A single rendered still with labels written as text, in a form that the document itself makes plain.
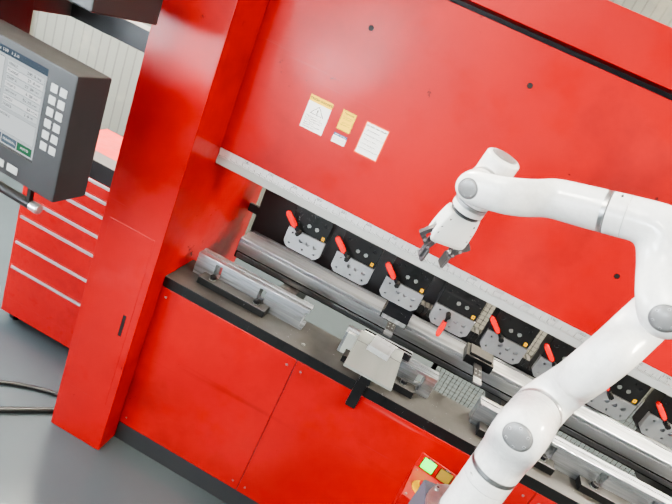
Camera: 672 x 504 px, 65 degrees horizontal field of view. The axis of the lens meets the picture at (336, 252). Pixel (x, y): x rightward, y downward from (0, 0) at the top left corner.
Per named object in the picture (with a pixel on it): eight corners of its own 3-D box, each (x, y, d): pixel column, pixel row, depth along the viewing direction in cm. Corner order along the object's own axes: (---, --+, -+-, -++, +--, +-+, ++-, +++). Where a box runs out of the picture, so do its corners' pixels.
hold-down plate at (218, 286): (195, 282, 208) (198, 275, 207) (202, 277, 213) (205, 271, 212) (262, 318, 205) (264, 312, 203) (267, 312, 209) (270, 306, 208)
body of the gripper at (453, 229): (481, 206, 133) (457, 239, 139) (446, 192, 130) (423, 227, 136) (489, 223, 127) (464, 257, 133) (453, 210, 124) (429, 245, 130)
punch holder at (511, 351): (477, 346, 188) (500, 309, 182) (477, 336, 196) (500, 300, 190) (515, 367, 187) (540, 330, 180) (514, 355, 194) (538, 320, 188)
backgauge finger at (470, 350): (460, 379, 202) (466, 369, 200) (463, 348, 226) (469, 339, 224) (488, 395, 201) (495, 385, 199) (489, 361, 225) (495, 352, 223)
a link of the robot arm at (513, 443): (522, 475, 133) (575, 406, 124) (498, 513, 118) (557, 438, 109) (481, 442, 138) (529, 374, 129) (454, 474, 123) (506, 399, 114)
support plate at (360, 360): (342, 365, 178) (344, 363, 178) (360, 331, 202) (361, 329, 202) (390, 391, 176) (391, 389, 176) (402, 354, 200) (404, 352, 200)
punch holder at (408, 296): (377, 294, 193) (396, 256, 186) (381, 285, 201) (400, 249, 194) (414, 313, 191) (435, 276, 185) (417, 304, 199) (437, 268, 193)
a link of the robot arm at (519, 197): (589, 245, 103) (447, 204, 119) (605, 227, 115) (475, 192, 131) (603, 201, 100) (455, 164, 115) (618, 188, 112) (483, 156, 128)
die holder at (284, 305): (192, 271, 214) (199, 251, 210) (199, 266, 219) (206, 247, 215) (300, 330, 208) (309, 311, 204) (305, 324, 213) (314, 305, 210)
